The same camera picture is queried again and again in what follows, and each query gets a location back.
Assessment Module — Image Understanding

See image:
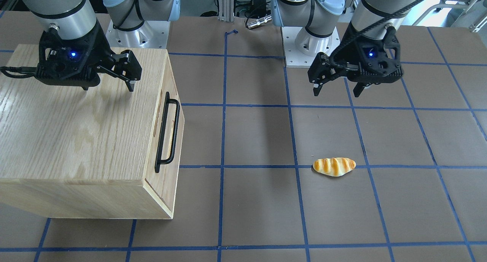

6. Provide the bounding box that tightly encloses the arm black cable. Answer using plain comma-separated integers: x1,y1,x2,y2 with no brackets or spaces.
0,66,38,79
330,0,449,70

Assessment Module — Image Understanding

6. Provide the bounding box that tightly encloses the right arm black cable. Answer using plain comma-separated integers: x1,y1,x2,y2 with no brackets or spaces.
0,66,38,79

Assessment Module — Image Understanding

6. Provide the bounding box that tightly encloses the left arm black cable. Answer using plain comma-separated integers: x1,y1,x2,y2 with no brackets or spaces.
330,0,449,70

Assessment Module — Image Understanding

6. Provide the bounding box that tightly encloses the silver cylindrical connector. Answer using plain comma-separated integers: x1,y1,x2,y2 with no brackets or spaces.
245,15,272,30

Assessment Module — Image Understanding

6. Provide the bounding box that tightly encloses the light wooden drawer cabinet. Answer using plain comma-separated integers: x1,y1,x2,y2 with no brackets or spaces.
0,48,169,219

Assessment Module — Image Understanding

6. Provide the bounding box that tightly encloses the toy bread roll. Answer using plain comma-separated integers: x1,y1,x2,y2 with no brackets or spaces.
312,157,356,177

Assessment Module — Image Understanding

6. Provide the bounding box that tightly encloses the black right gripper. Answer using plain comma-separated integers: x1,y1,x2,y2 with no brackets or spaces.
34,26,142,92

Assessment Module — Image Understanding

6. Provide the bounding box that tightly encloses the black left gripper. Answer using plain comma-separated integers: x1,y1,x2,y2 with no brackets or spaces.
307,26,403,97

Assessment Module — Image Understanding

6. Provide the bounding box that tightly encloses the aluminium profile post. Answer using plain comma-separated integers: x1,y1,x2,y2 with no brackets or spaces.
217,0,235,23

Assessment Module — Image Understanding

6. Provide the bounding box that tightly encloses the black power adapter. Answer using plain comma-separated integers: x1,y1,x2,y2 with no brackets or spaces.
245,0,267,18

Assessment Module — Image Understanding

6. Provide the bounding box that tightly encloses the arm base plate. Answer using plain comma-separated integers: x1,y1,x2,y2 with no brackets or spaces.
282,27,340,68
106,21,171,49

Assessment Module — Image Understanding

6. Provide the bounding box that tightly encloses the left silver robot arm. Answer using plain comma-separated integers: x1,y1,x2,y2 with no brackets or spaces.
270,0,424,97

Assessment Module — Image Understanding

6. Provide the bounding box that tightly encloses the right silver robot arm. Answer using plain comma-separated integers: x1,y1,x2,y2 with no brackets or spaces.
1,0,181,92

